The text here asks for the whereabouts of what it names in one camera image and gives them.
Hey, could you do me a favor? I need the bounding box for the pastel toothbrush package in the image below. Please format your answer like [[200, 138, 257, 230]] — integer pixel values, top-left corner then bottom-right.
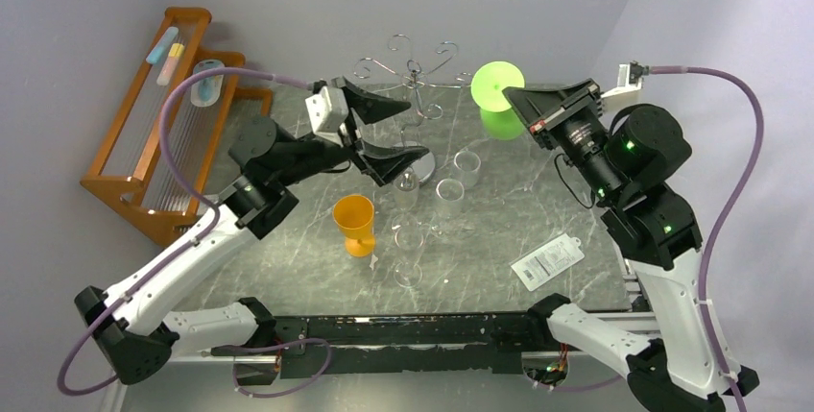
[[146, 26, 185, 86]]

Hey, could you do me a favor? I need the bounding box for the clear wine glass lying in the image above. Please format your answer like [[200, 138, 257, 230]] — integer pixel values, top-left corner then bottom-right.
[[392, 213, 445, 289]]

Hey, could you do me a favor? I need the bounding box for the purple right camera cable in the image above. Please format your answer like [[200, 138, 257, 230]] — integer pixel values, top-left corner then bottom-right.
[[645, 65, 764, 412]]

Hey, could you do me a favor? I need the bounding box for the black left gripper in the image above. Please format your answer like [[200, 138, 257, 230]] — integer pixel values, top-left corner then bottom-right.
[[279, 82, 432, 189]]

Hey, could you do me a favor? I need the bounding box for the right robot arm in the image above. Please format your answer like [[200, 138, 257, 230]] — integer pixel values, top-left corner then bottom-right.
[[503, 80, 759, 411]]

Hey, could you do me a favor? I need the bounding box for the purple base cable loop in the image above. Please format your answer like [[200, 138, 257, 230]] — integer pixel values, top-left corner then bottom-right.
[[219, 332, 335, 400]]

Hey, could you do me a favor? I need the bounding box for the blue blister pack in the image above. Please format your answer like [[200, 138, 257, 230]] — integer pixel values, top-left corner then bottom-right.
[[190, 59, 225, 108]]

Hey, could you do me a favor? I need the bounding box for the orange wooden display shelf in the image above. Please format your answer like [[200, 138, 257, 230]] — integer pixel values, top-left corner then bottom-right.
[[80, 7, 273, 246]]

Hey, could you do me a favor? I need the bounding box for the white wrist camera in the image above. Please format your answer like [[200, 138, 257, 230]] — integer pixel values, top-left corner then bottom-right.
[[601, 61, 650, 109], [305, 85, 348, 134]]

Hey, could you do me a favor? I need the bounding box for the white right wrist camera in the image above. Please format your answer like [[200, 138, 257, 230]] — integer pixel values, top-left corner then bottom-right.
[[601, 61, 650, 109]]

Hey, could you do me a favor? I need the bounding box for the orange plastic wine glass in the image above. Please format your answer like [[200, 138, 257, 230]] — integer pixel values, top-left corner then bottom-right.
[[332, 194, 375, 257]]

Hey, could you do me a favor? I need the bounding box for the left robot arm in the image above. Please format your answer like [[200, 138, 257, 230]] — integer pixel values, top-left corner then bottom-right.
[[75, 78, 427, 385]]

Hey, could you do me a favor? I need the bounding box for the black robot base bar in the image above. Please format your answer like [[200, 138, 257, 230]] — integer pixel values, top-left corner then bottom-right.
[[209, 310, 574, 388]]

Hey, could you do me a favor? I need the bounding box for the clear stemmed wine glass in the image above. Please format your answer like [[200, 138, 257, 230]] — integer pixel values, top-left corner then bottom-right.
[[392, 168, 420, 211]]

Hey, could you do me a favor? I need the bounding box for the white printed package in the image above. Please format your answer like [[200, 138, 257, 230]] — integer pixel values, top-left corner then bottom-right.
[[510, 233, 585, 291]]

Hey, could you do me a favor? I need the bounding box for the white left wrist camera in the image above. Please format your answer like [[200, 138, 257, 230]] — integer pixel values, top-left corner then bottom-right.
[[305, 85, 348, 134]]

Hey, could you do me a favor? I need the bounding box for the green plastic wine glass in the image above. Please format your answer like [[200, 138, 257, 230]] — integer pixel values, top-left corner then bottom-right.
[[470, 61, 525, 140]]

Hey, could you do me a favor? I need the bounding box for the chrome wine glass rack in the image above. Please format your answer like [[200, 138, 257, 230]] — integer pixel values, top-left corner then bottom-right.
[[352, 34, 473, 147]]

